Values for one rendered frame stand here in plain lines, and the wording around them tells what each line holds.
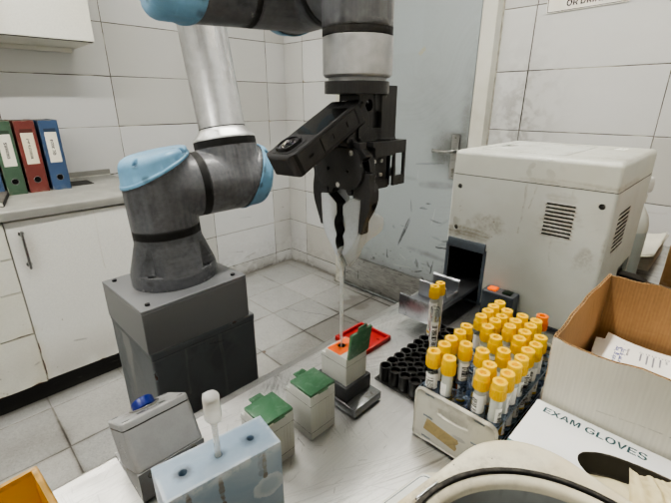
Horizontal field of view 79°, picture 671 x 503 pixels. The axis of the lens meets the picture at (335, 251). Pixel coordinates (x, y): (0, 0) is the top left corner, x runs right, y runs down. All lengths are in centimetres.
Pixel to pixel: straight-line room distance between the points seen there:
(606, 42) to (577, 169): 139
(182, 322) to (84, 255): 137
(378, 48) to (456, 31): 186
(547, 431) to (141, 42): 264
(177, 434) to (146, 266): 35
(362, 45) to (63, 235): 174
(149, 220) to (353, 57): 44
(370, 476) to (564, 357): 24
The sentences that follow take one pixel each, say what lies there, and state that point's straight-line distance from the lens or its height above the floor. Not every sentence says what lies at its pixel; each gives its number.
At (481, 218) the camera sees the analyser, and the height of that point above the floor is 105.
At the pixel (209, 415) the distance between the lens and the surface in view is 36.
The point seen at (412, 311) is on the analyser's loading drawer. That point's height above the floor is 91.
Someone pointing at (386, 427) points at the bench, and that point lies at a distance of 56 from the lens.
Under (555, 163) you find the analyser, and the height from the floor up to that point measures 117.
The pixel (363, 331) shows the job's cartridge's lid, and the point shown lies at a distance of 52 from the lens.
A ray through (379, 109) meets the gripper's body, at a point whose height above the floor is 125.
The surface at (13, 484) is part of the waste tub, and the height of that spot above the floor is 97.
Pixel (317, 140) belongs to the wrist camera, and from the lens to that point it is 41.
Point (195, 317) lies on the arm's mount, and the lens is 74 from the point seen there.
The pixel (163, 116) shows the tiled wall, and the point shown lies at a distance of 278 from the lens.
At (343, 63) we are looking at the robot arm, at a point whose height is 129.
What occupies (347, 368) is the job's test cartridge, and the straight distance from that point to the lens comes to 54.
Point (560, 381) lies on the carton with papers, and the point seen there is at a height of 97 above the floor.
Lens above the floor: 126
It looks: 20 degrees down
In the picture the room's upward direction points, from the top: straight up
